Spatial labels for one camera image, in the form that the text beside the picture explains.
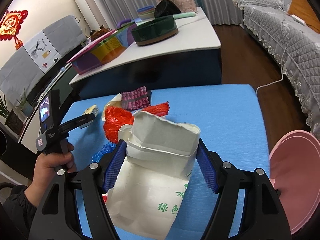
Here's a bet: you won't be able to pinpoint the red plastic bag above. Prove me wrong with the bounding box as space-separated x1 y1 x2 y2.
103 101 170 144

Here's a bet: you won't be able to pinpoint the blue plastic bag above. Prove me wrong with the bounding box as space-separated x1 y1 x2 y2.
92 142 116 163

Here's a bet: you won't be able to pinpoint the black pink patterned wrapper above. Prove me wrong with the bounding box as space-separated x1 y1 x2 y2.
121 86 151 111

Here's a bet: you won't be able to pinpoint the white paper bag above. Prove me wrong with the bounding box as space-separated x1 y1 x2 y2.
106 111 201 239

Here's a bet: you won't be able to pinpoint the cream paper napkin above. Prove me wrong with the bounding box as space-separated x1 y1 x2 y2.
101 93 122 121

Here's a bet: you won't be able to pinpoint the person's left forearm sleeve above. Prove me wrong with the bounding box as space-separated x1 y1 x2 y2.
3 185 37 238

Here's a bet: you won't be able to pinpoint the person's left hand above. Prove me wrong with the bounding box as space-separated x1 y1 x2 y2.
24 143 76 207

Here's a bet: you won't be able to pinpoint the yellow white carton box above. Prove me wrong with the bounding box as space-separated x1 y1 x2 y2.
80 105 99 129

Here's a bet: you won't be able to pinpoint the tv cabinet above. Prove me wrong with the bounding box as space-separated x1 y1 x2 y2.
0 62 81 156

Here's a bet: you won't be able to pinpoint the potted plant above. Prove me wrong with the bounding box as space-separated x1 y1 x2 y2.
1 91 34 135

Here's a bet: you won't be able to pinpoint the pink plastic basin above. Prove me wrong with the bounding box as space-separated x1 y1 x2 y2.
269 130 319 235

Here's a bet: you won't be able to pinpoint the grey covered television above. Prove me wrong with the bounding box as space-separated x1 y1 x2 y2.
1 15 86 105

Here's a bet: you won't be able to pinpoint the brown figurine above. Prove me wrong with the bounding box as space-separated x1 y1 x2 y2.
89 25 110 41

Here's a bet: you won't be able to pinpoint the colourful storage box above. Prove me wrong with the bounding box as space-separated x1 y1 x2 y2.
68 23 137 75

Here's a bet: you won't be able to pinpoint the dark green round bowl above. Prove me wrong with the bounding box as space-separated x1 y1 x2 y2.
131 15 178 46

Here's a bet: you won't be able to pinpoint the red chinese knot decoration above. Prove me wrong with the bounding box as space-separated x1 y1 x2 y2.
1 10 28 50

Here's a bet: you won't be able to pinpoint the stacked coloured bowls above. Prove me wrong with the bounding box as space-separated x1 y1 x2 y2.
137 5 155 20

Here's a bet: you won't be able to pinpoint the white standing air conditioner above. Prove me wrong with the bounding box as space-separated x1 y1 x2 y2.
75 0 108 30

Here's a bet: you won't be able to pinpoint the white top coffee table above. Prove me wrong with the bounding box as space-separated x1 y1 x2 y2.
69 7 222 99

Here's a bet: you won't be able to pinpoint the black hat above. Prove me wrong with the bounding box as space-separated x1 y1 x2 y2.
154 0 181 18

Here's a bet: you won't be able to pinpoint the grey quilted sofa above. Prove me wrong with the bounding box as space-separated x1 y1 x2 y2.
232 0 319 137

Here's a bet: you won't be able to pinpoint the orange cushion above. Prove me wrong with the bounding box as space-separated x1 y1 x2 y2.
288 0 320 34

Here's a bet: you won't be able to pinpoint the white charger cable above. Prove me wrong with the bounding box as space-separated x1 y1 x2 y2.
255 12 307 93

